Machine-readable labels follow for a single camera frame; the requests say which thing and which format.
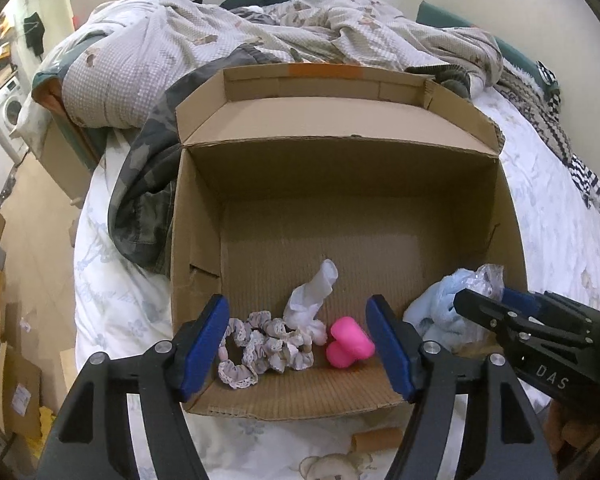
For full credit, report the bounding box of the clear crinkled plastic wrapper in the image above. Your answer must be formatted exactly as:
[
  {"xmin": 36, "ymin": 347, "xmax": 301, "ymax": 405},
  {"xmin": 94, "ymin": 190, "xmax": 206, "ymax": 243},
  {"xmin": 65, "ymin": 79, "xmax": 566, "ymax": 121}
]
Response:
[{"xmin": 467, "ymin": 263, "xmax": 505, "ymax": 301}]

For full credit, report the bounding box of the light blue fluffy sock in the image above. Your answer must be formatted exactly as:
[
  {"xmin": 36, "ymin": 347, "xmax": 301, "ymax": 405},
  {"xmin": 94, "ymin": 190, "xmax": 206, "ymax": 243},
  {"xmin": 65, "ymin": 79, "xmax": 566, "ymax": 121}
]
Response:
[{"xmin": 403, "ymin": 268, "xmax": 486, "ymax": 353}]

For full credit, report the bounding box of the brown cardboard piece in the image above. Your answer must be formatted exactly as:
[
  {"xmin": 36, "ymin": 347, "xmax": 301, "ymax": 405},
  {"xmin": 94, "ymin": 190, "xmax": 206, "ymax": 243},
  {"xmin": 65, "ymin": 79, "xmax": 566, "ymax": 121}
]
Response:
[{"xmin": 351, "ymin": 427, "xmax": 403, "ymax": 453}]

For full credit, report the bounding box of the pink rubber duck toy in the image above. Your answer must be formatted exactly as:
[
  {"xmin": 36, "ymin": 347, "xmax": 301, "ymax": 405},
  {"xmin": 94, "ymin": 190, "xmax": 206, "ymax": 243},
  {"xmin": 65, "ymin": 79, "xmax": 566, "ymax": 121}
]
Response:
[{"xmin": 326, "ymin": 316, "xmax": 376, "ymax": 370}]

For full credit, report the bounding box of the beige lace scrunchie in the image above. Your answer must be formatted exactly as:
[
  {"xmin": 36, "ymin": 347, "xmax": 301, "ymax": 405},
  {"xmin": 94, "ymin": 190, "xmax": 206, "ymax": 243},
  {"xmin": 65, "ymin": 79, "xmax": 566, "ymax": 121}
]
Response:
[{"xmin": 218, "ymin": 311, "xmax": 314, "ymax": 390}]

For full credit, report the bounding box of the white knotted sock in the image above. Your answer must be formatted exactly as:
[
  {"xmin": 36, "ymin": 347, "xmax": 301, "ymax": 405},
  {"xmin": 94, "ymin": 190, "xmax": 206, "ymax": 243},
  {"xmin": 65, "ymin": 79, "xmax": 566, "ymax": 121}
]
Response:
[{"xmin": 283, "ymin": 259, "xmax": 339, "ymax": 346}]

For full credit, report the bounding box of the right hand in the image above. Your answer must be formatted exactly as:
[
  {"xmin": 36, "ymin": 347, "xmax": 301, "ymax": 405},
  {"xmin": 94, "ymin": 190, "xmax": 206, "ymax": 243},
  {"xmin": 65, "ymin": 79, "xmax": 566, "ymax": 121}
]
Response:
[{"xmin": 543, "ymin": 400, "xmax": 600, "ymax": 470}]

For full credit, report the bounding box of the cardboard box on floor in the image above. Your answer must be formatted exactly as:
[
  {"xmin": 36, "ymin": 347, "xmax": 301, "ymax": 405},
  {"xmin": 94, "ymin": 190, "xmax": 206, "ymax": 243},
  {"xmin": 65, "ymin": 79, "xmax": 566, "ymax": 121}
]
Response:
[{"xmin": 0, "ymin": 341, "xmax": 41, "ymax": 439}]

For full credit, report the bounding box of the white floral teddy duvet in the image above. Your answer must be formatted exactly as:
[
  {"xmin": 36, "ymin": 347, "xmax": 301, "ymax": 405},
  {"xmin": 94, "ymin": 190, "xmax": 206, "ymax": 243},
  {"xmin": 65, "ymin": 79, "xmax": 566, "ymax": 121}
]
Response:
[{"xmin": 73, "ymin": 90, "xmax": 600, "ymax": 479}]

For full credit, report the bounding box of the open cardboard box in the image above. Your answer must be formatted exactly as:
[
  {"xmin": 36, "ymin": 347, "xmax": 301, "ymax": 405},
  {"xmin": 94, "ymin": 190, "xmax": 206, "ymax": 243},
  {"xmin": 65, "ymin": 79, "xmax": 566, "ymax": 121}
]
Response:
[{"xmin": 168, "ymin": 63, "xmax": 529, "ymax": 422}]

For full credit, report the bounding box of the black white patterned blanket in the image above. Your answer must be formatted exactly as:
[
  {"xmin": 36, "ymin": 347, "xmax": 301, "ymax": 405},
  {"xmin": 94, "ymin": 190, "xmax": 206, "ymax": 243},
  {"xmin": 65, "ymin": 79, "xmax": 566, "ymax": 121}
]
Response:
[{"xmin": 495, "ymin": 60, "xmax": 600, "ymax": 212}]

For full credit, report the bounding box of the dark camouflage jacket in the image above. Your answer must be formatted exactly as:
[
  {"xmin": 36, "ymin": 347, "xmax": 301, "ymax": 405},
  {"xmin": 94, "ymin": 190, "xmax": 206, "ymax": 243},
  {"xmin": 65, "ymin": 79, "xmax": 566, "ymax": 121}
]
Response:
[{"xmin": 108, "ymin": 44, "xmax": 279, "ymax": 276}]

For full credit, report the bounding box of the wooden bedside box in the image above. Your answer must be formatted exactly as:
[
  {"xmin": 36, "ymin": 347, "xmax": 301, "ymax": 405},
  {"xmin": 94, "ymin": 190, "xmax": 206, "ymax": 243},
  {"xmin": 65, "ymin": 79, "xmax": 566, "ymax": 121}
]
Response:
[{"xmin": 40, "ymin": 122, "xmax": 92, "ymax": 208}]

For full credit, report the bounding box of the white washing machine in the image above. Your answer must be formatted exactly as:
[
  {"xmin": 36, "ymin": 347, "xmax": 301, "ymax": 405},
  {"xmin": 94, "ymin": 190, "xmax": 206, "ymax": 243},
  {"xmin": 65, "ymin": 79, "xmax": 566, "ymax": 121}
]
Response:
[{"xmin": 0, "ymin": 74, "xmax": 29, "ymax": 166}]

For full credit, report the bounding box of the crumpled checkered beige blanket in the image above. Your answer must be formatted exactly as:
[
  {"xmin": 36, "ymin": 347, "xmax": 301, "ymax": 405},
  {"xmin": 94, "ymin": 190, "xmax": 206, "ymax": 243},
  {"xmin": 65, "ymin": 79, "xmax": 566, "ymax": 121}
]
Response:
[{"xmin": 17, "ymin": 0, "xmax": 504, "ymax": 131}]

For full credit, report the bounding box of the dark garment hanging on wall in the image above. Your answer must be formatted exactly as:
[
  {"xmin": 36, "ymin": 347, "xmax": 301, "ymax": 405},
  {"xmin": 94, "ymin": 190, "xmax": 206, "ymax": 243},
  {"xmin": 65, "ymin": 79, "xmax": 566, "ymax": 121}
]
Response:
[{"xmin": 22, "ymin": 12, "xmax": 45, "ymax": 58}]

